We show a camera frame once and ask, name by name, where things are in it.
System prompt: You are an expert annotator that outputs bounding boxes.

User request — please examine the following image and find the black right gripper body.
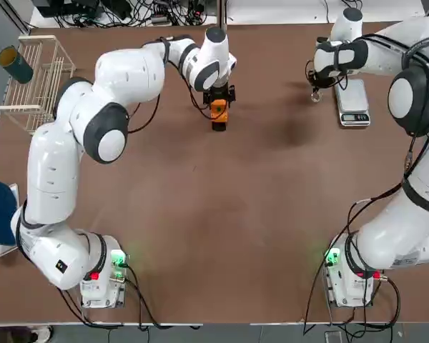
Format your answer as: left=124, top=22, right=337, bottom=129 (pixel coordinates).
left=307, top=59, right=332, bottom=91

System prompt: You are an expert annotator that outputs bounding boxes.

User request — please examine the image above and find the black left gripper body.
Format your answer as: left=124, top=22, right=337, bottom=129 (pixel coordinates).
left=207, top=82, right=232, bottom=100

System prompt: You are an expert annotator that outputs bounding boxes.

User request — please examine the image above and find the white electronic scale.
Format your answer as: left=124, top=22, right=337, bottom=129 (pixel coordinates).
left=335, top=79, right=372, bottom=128

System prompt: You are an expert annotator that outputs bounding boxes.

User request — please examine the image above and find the teal cup yellow inside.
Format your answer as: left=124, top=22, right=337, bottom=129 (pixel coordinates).
left=0, top=45, right=35, bottom=85

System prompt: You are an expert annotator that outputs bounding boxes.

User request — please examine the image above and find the black computer monitor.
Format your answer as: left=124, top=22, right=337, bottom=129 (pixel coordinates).
left=31, top=0, right=102, bottom=17

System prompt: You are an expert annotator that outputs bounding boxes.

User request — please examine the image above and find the person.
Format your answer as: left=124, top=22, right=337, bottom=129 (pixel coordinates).
left=0, top=323, right=54, bottom=343

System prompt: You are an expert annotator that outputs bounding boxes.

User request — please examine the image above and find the white wire rack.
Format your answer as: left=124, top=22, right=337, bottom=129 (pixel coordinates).
left=0, top=34, right=76, bottom=135

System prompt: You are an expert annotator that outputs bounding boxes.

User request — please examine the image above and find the black base cable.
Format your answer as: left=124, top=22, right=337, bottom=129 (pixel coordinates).
left=53, top=264, right=203, bottom=329

